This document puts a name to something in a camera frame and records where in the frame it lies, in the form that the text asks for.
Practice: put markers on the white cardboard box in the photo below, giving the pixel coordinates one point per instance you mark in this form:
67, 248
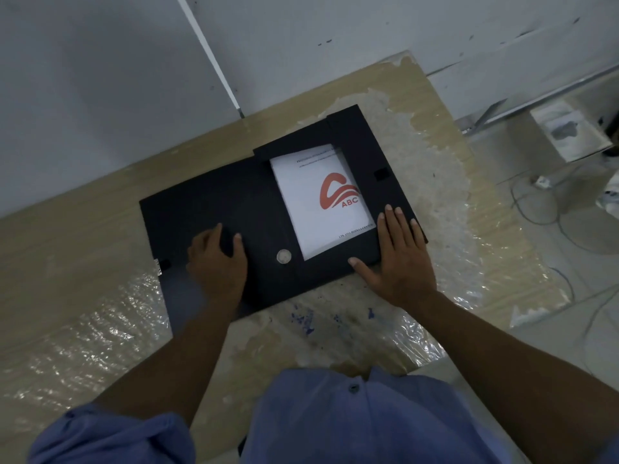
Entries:
568, 128

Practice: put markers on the clear plastic film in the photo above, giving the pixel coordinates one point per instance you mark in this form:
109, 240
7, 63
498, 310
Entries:
440, 154

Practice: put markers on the person's right hand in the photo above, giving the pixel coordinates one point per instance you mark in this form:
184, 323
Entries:
404, 270

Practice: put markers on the white wall strip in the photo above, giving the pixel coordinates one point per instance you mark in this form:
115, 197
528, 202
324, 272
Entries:
213, 57

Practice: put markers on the black document folder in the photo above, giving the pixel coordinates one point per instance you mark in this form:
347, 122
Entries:
232, 202

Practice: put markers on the blue shirt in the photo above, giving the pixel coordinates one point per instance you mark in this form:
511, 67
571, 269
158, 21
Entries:
358, 420

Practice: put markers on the metal floor rail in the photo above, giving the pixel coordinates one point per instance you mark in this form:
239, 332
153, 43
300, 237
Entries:
541, 94

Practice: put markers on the person's right thumb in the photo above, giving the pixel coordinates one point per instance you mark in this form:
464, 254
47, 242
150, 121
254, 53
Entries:
363, 268

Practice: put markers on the round silver folder button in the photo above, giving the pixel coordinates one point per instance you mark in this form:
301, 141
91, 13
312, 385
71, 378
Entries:
284, 257

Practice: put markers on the person's right forearm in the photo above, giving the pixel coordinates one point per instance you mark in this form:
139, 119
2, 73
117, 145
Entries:
522, 372

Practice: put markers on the person's left thumb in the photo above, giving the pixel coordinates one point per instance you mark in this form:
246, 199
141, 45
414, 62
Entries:
238, 244

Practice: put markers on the person's left hand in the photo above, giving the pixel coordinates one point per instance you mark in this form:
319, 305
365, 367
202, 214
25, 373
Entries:
217, 275

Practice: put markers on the person's left forearm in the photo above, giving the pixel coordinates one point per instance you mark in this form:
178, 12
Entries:
179, 357

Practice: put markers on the white power adapter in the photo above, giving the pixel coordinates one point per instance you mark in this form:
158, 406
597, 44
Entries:
541, 182

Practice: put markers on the person's right middle finger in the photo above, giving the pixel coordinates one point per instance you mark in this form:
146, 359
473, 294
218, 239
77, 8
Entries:
393, 226

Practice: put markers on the person's right little finger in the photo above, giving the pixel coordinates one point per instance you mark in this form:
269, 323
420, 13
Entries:
417, 235

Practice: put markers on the white paper stack red logo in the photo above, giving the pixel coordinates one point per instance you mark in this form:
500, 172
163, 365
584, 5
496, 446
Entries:
314, 222

